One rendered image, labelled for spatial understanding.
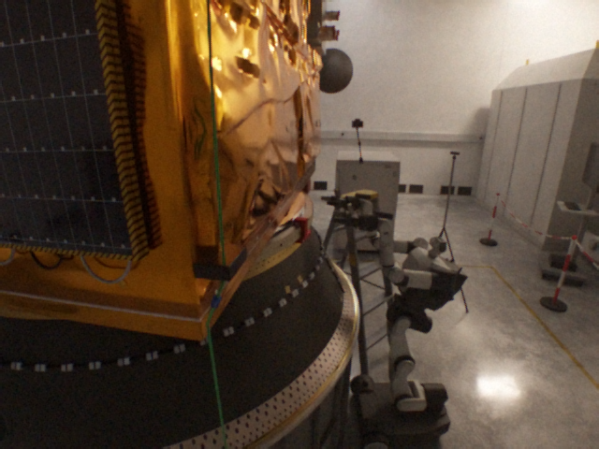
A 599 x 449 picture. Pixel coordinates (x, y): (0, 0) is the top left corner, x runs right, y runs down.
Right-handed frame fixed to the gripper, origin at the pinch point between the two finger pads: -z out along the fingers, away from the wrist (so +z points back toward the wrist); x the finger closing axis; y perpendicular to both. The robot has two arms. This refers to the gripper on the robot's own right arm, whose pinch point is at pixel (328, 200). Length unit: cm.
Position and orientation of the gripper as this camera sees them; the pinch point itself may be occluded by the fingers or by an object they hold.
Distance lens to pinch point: 190.0
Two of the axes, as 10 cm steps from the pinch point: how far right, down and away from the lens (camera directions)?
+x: 2.3, 3.3, -9.2
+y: -1.7, 9.4, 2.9
